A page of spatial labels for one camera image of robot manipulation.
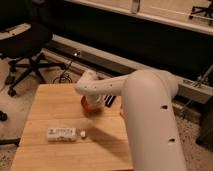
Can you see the white gripper end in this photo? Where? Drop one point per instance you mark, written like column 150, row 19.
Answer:
column 94, row 100

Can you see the red ceramic bowl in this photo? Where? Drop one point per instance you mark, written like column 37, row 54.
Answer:
column 88, row 107

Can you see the white plastic bottle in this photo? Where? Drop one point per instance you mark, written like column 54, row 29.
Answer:
column 65, row 134

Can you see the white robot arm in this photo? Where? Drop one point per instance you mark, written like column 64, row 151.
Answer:
column 146, row 99

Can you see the blue and black sponge block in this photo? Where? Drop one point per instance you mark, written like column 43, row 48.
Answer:
column 109, row 100

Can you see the black office chair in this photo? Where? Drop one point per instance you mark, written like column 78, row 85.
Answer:
column 21, row 40

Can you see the black chair base far right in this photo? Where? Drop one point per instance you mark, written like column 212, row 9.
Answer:
column 207, row 11

